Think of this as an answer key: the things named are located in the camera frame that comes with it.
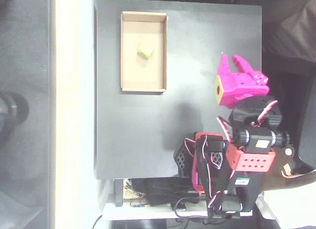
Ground green cube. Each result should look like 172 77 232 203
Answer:
137 42 156 60

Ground black chair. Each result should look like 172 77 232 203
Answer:
295 83 316 172

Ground open cardboard box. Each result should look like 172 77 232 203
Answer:
120 11 169 93

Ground brown felt bag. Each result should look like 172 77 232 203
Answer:
259 145 316 193

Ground black power supply pouch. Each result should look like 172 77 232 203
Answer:
144 178 200 207

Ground small black connector box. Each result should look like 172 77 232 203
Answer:
171 201 188 212

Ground white shelf board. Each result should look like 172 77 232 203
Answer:
102 201 253 221

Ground black table clamp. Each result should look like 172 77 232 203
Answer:
113 179 124 208

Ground dark round stool leg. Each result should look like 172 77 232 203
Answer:
0 91 30 143

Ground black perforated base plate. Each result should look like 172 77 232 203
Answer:
173 140 223 178

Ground black cable loop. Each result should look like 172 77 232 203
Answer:
173 196 210 219

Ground black floor cable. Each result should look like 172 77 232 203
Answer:
92 214 103 229

